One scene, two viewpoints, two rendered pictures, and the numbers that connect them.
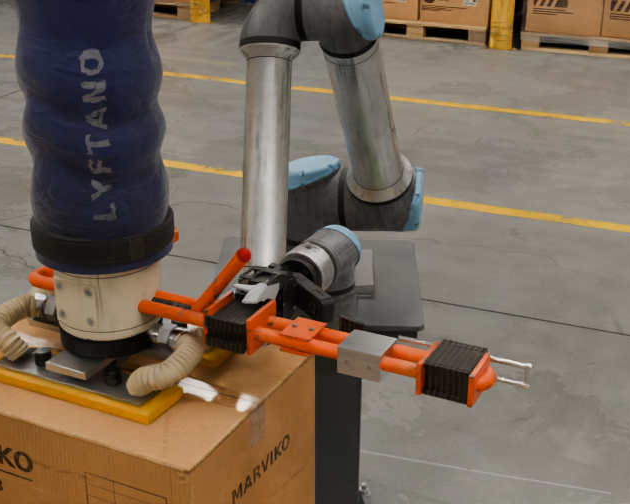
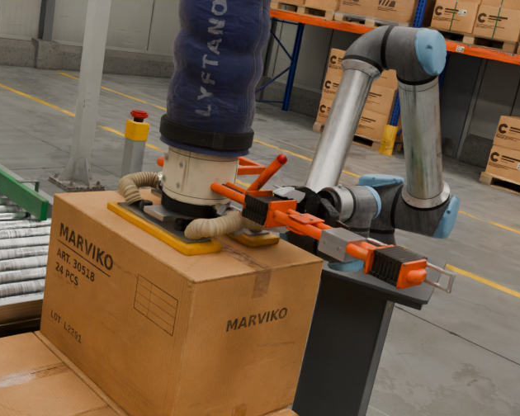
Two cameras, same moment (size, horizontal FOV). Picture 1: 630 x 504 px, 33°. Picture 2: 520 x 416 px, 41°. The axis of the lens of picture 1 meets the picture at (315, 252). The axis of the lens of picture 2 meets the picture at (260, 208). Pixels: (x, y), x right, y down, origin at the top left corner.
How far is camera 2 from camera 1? 0.46 m
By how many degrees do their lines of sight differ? 18
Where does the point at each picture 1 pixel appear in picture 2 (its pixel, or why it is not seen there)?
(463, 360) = (404, 257)
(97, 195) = (201, 96)
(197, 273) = not seen: hidden behind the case
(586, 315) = not seen: outside the picture
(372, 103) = (424, 126)
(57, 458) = (126, 262)
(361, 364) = (333, 245)
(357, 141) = (410, 155)
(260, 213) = (320, 167)
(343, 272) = (361, 215)
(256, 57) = (349, 69)
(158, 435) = (189, 262)
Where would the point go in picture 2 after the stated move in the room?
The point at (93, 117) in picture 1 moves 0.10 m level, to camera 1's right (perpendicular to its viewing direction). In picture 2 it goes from (212, 44) to (253, 53)
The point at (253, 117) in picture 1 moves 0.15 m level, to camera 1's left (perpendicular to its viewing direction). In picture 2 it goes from (335, 106) to (283, 94)
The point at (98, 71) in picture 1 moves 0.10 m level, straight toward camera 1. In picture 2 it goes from (222, 13) to (212, 12)
